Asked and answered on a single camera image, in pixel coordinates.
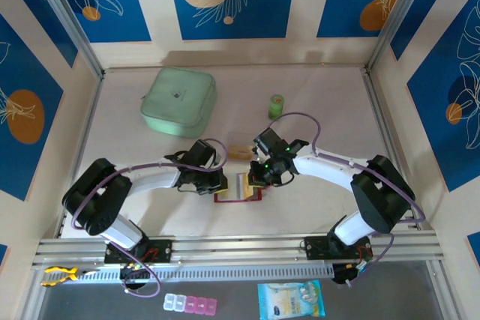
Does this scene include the red card holder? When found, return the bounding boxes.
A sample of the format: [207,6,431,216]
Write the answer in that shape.
[212,172,268,204]

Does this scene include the clear acrylic box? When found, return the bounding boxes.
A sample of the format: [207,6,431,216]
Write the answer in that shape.
[226,130,257,163]

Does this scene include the small green bottle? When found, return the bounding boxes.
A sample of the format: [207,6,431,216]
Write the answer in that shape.
[267,94,286,123]

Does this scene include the mint green zipper pouch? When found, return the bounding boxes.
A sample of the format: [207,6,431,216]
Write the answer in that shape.
[139,67,218,138]

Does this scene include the white pink pill organizer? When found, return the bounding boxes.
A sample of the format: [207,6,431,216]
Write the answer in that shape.
[163,292,218,314]

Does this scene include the blue wet wipes packet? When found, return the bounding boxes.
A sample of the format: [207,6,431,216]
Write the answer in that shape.
[256,279,326,320]

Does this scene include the yellow black pliers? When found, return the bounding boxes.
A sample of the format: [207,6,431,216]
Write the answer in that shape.
[40,265,101,287]

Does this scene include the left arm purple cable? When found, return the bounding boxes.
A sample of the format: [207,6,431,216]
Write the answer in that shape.
[70,138,229,298]

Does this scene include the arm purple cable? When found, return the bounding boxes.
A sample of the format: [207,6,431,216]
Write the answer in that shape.
[70,138,229,298]
[268,111,427,287]

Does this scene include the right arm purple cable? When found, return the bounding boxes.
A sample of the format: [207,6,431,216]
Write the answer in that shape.
[268,111,427,287]

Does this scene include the aluminium mounting rail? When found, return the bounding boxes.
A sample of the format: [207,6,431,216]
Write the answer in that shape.
[31,235,446,269]

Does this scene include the grey slotted cable duct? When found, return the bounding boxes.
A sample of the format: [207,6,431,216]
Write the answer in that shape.
[40,262,335,286]

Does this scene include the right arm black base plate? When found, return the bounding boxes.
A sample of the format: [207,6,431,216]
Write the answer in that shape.
[302,235,374,261]

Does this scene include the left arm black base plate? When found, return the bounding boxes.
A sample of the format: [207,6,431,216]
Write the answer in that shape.
[103,239,173,264]

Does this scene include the aluminium table edge rail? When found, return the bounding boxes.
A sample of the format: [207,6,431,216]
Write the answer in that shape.
[362,70,421,230]
[54,72,106,239]

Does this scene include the aluminium frame post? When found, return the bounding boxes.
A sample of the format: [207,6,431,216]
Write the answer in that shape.
[367,0,432,72]
[25,0,106,79]

